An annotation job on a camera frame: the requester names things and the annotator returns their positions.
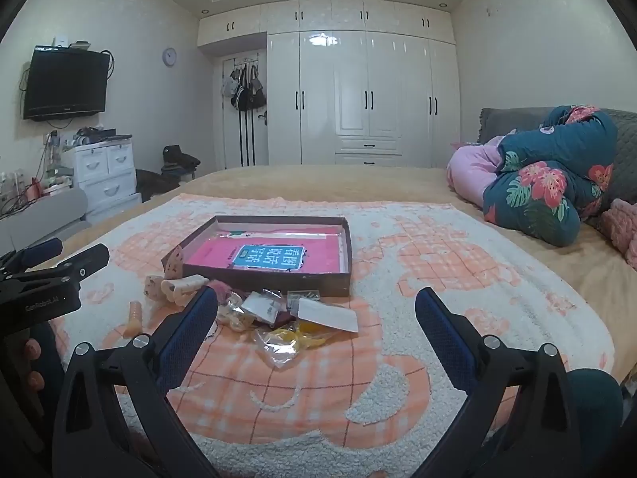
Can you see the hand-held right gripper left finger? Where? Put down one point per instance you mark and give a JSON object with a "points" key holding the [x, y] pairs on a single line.
{"points": [[191, 329]]}

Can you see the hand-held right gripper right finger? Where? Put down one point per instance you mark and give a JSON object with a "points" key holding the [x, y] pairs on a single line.
{"points": [[443, 329]]}

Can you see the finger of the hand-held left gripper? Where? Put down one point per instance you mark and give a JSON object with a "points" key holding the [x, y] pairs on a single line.
{"points": [[84, 261], [42, 251]]}

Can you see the cream hair claw clip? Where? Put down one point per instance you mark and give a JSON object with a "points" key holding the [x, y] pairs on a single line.
{"points": [[180, 290]]}

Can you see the beige beads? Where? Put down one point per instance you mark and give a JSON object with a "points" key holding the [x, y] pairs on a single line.
{"points": [[234, 314]]}

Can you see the white earring card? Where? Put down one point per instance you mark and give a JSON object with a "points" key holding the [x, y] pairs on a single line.
{"points": [[263, 304]]}

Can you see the shallow brown cardboard box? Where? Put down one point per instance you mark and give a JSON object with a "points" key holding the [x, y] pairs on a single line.
{"points": [[278, 279]]}

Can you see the person's left hand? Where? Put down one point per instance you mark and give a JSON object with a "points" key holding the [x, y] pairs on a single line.
{"points": [[34, 349]]}

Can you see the grey chair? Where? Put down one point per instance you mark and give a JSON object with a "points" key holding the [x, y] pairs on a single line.
{"points": [[40, 216]]}

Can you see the small cream hair clip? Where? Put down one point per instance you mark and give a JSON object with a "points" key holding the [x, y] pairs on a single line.
{"points": [[152, 287]]}

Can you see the orange and white printed blanket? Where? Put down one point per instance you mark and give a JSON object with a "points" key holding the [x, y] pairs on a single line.
{"points": [[398, 279]]}

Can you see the white drawer cabinet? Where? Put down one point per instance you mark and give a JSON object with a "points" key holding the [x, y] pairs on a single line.
{"points": [[107, 177]]}

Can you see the yellow item in clear bag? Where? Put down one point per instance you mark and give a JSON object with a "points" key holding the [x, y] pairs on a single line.
{"points": [[291, 341]]}

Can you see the white paper card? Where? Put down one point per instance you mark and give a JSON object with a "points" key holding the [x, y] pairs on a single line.
{"points": [[329, 316]]}

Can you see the small clear bag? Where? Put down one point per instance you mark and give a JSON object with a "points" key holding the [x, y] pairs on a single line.
{"points": [[303, 298]]}

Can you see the clutter on drawer cabinet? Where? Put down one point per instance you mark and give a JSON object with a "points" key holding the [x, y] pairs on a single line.
{"points": [[97, 135]]}

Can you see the pile of dark clothes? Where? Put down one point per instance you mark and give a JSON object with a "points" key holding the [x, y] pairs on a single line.
{"points": [[179, 159]]}

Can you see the pink book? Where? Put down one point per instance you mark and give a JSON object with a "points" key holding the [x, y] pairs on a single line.
{"points": [[308, 254]]}

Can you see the pink clothing pile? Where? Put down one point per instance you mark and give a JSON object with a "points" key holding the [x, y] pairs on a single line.
{"points": [[470, 169]]}

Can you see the person's dark green clothing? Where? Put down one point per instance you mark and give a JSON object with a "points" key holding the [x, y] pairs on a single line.
{"points": [[599, 408]]}

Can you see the floral teal quilt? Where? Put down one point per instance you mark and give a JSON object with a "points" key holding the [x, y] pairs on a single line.
{"points": [[547, 179]]}

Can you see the bed with tan bedspread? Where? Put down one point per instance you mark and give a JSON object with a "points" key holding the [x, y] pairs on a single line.
{"points": [[323, 181]]}

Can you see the white door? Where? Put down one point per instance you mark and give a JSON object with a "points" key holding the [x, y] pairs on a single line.
{"points": [[234, 134]]}

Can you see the pink knit cushion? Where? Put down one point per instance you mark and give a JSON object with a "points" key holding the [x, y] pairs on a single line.
{"points": [[624, 231]]}

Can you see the hanging bags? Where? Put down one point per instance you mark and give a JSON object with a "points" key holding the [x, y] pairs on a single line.
{"points": [[244, 89]]}

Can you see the grey pillow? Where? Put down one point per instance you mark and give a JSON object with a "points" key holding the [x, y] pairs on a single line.
{"points": [[624, 159]]}

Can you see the white wardrobe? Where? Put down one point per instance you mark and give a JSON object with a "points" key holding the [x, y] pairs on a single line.
{"points": [[348, 89]]}

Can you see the wall-mounted black television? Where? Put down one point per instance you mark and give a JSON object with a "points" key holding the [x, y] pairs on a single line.
{"points": [[67, 82]]}

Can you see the round wall clock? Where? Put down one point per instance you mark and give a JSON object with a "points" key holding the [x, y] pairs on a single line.
{"points": [[170, 57]]}

